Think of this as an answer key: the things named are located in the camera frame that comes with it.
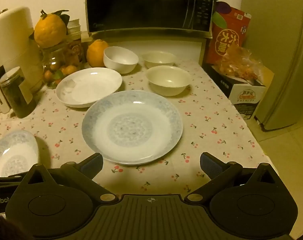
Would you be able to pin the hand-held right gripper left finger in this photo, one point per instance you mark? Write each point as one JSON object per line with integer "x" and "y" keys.
{"x": 92, "y": 166}

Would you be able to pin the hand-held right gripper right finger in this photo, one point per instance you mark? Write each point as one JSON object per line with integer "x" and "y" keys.
{"x": 210, "y": 166}

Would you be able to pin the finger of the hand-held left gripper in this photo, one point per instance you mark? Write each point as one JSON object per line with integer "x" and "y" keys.
{"x": 6, "y": 178}

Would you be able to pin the small blue patterned plate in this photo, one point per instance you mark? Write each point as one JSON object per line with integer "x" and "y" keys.
{"x": 14, "y": 155}

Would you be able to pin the large blue patterned plate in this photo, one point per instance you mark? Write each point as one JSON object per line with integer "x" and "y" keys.
{"x": 131, "y": 130}

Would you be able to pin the white plate with grey print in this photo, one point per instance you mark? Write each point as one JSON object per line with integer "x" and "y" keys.
{"x": 91, "y": 87}

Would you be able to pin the cream bowl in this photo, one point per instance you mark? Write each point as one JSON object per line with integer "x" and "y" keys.
{"x": 166, "y": 80}
{"x": 159, "y": 57}

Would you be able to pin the white bowl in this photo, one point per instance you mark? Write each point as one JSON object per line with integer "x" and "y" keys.
{"x": 121, "y": 57}

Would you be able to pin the cherry print tablecloth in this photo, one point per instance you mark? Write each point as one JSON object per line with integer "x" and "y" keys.
{"x": 216, "y": 135}

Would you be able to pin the black and white cardboard box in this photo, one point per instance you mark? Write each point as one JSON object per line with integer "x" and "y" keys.
{"x": 244, "y": 97}

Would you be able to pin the dark jar with metal lid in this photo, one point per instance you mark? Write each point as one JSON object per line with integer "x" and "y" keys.
{"x": 19, "y": 100}

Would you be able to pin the plastic bag of oranges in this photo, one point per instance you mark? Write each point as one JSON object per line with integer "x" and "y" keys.
{"x": 239, "y": 65}

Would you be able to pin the glass jar of small oranges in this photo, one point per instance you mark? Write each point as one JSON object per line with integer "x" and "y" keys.
{"x": 56, "y": 62}

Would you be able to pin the orange citrus fruit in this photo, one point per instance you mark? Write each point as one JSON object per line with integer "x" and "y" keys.
{"x": 95, "y": 53}

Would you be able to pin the brown patterned tin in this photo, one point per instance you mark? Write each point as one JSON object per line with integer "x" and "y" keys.
{"x": 77, "y": 50}

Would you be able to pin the grey refrigerator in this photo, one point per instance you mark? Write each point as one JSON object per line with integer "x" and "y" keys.
{"x": 291, "y": 80}

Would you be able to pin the red juice carton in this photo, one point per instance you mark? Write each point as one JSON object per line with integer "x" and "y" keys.
{"x": 224, "y": 37}

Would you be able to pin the stack of books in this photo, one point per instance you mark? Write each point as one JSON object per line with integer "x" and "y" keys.
{"x": 74, "y": 28}

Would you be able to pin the white kitchen appliance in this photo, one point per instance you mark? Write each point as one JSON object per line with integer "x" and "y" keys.
{"x": 11, "y": 37}

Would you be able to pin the large orange citrus with leaves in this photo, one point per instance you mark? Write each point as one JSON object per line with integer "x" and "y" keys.
{"x": 50, "y": 31}

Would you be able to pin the black microwave oven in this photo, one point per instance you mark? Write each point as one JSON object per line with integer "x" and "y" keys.
{"x": 141, "y": 2}

